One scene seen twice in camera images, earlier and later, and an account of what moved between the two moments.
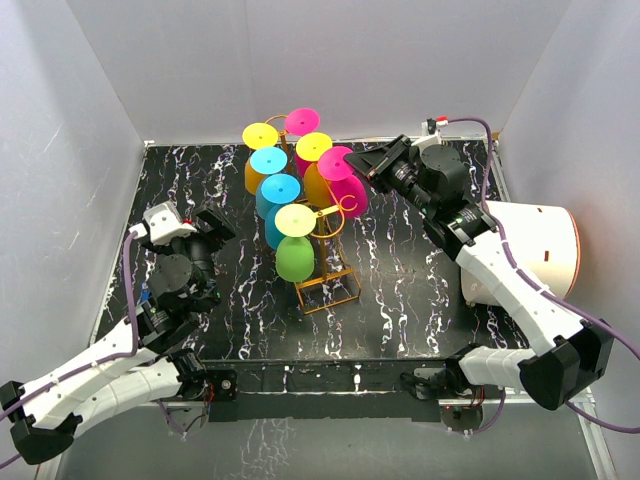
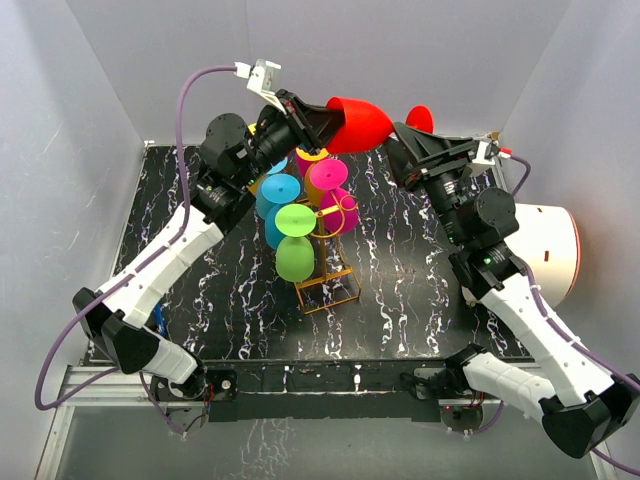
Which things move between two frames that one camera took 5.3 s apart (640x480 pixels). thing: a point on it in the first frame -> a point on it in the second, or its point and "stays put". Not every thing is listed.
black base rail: x=324 y=390 stays put
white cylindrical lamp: x=543 y=243 stays put
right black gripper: x=373 y=161 -> x=434 y=157
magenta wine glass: x=348 y=192 -> x=329 y=175
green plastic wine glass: x=295 y=256 stays put
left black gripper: x=220 y=229 -> x=311 y=124
